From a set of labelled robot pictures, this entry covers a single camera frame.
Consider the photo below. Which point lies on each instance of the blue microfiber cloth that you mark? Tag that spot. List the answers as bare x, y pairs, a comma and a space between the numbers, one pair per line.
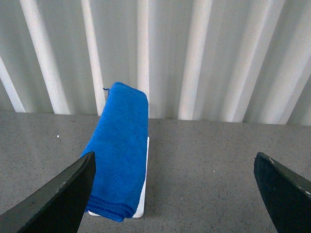
119, 142

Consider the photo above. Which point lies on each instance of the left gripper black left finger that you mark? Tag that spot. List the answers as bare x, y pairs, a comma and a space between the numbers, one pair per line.
56, 207

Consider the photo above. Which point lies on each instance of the white towel rack tray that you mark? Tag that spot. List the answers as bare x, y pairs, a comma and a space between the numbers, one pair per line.
140, 209

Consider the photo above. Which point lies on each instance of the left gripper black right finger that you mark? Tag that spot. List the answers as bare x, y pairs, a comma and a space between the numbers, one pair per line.
286, 195

